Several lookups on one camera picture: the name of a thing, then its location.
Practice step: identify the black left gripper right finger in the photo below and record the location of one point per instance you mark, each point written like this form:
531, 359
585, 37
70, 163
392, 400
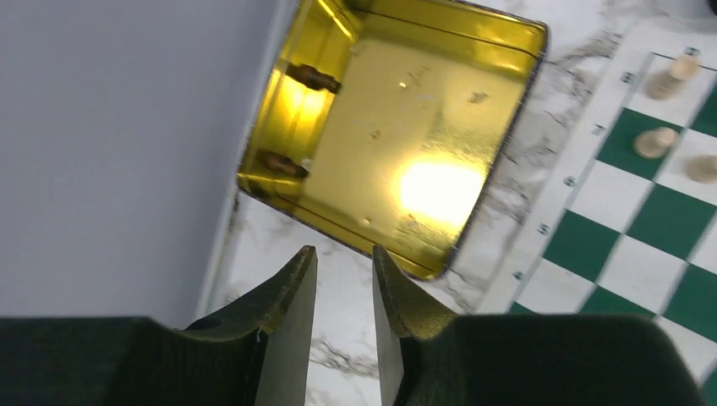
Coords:
431, 355

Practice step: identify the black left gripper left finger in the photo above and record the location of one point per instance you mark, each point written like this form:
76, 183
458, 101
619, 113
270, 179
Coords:
253, 351

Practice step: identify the green white chess board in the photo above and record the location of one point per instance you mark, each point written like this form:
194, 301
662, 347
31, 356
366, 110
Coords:
603, 236

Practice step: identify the light chess pieces row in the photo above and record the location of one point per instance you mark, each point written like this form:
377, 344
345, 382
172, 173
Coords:
678, 102

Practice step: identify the dark pawn in tin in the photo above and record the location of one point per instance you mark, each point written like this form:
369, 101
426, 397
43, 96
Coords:
278, 163
313, 79

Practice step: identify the left gold tin box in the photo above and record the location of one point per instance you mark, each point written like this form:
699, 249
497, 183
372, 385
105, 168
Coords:
401, 155

